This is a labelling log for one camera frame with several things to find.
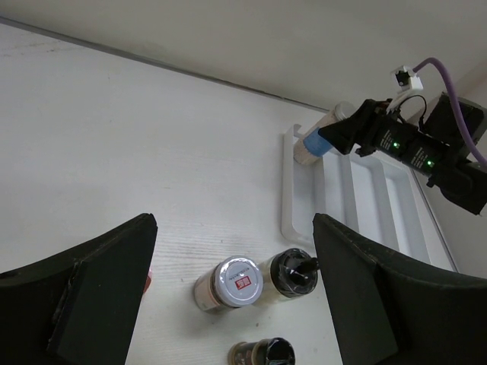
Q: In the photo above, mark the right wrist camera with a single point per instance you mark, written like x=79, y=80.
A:
x=407, y=82

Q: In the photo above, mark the pink cap spice bottle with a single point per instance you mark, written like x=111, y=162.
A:
x=148, y=281

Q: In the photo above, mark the small black cap pepper jar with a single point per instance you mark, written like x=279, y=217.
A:
x=268, y=351

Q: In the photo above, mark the white plastic organizer tray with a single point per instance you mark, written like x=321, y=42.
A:
x=374, y=196

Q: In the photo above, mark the black cap beige spice jar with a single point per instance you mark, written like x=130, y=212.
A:
x=289, y=275

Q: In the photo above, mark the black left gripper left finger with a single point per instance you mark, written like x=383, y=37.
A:
x=79, y=306

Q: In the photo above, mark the tall blue label spice bottle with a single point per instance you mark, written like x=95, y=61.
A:
x=311, y=146

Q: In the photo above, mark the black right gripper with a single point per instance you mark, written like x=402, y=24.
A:
x=434, y=148

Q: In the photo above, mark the white lid brown spice jar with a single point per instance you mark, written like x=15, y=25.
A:
x=234, y=283

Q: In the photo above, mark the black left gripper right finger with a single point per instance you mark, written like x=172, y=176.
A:
x=388, y=308

